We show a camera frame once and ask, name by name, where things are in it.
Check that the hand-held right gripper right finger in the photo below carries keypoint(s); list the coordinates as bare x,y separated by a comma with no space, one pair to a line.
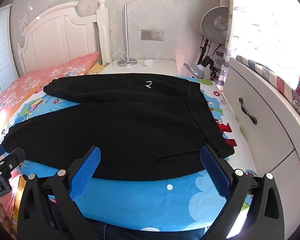
215,172

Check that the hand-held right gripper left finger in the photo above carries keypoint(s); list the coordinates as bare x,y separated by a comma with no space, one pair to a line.
86,172

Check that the black pants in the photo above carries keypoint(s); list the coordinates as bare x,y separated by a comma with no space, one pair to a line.
115,130

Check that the blue cartoon printed bed sheet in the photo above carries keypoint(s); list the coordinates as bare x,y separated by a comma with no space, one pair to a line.
152,200

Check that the pink floral blanket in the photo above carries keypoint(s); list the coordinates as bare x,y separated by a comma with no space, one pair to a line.
22,87

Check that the white drawer cabinet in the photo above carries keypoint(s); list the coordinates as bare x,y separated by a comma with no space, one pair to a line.
265,105

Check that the silver spot lamp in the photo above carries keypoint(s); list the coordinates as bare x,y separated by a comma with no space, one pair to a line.
197,70

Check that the yellow pillow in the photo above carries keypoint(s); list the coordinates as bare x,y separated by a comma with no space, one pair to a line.
97,68

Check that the white nightstand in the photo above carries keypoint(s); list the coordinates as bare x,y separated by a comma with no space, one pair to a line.
161,67

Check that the black lamp stand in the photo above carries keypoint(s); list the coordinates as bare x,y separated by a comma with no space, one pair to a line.
203,50

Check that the white wooden headboard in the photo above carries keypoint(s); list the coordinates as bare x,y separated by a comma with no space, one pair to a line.
60,42

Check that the silver desk lamp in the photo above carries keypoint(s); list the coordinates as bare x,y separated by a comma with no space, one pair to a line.
126,35

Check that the round grey lamp head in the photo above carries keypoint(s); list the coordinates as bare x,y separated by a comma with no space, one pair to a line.
213,27

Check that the printed window curtain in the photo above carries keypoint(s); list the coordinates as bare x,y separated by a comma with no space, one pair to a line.
265,30

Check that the paper notice on wall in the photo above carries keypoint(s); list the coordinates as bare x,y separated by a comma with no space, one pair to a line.
23,22

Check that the grey wall outlet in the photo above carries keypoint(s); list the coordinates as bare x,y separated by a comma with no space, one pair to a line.
152,35

